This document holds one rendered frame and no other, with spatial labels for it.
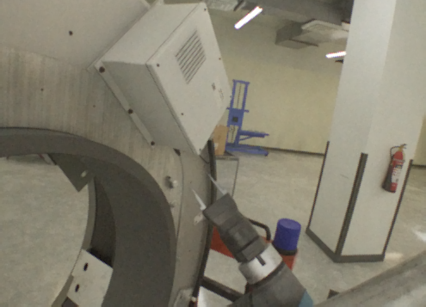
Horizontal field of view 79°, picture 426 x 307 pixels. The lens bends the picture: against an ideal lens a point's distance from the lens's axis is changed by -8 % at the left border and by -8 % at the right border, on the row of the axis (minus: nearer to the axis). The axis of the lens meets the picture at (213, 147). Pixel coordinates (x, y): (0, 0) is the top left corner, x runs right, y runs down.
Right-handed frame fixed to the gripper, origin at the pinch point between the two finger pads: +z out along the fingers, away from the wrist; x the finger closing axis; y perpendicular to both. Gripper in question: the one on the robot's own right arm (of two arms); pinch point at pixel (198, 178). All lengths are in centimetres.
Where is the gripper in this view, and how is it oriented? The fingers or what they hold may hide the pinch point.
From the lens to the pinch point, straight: 62.9
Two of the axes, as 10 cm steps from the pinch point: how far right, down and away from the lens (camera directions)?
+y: 0.2, 3.0, 9.5
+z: -5.9, -7.7, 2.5
